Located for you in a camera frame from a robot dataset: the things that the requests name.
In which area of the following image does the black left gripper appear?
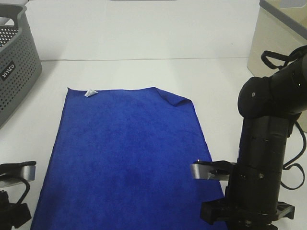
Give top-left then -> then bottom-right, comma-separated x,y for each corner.
0,190 -> 32,228

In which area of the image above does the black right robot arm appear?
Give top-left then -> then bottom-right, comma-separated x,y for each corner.
191,46 -> 307,230

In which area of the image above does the blue microfibre towel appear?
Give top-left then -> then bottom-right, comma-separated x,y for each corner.
31,87 -> 226,230

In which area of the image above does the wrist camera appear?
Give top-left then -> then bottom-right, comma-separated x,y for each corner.
0,161 -> 36,188
190,161 -> 236,181

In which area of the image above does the grey perforated plastic basket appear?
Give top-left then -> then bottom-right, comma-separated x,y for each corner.
0,3 -> 42,126

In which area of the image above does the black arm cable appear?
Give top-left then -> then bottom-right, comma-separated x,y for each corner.
9,179 -> 31,207
260,46 -> 307,190

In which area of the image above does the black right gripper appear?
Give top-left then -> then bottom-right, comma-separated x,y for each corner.
200,165 -> 295,230

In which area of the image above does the beige storage bin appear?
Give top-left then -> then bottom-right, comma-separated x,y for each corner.
238,0 -> 307,133

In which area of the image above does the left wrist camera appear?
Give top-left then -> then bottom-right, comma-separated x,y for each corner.
0,161 -> 36,188

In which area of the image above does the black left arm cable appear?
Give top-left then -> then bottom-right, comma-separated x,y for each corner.
9,179 -> 31,207

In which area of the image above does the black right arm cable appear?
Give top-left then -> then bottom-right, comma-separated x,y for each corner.
260,46 -> 307,190

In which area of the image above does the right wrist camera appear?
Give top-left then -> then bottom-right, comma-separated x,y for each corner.
190,161 -> 236,181

